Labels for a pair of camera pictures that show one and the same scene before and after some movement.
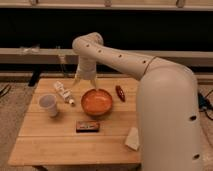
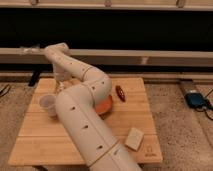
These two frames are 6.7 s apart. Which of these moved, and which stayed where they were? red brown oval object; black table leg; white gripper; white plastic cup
Moved: white gripper
Stayed: red brown oval object; white plastic cup; black table leg
